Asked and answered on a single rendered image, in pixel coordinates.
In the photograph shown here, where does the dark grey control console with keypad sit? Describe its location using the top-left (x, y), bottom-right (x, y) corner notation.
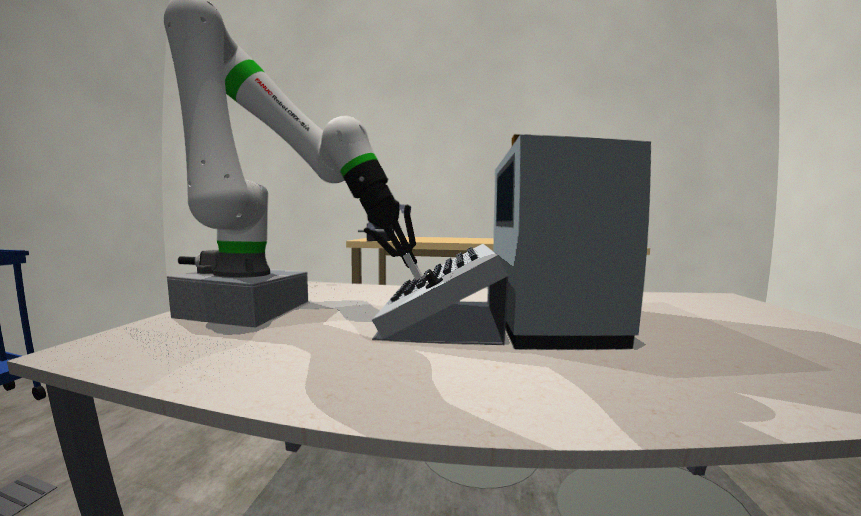
top-left (372, 134), bottom-right (651, 350)

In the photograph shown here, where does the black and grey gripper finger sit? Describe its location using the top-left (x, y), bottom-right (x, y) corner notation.
top-left (385, 204), bottom-right (423, 279)
top-left (364, 214), bottom-right (419, 280)

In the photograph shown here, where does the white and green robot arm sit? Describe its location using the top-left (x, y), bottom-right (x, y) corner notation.
top-left (164, 0), bottom-right (388, 278)

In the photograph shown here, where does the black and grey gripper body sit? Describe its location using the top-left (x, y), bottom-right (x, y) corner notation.
top-left (359, 184), bottom-right (400, 228)

